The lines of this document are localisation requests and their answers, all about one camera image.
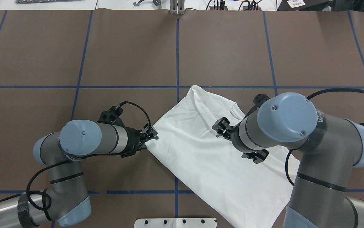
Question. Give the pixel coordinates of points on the white camera pedestal base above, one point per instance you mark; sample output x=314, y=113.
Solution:
x=176, y=223

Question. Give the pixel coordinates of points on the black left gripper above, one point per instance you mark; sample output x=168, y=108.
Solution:
x=133, y=138

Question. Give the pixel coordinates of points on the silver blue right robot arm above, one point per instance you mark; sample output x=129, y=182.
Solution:
x=331, y=147

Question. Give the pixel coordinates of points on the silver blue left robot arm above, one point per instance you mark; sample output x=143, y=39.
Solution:
x=58, y=191

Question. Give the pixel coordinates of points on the white long-sleeve printed t-shirt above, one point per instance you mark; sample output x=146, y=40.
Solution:
x=246, y=194

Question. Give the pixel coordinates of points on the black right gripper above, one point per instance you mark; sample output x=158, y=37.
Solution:
x=223, y=128

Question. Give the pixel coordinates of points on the aluminium frame post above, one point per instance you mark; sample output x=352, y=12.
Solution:
x=177, y=7

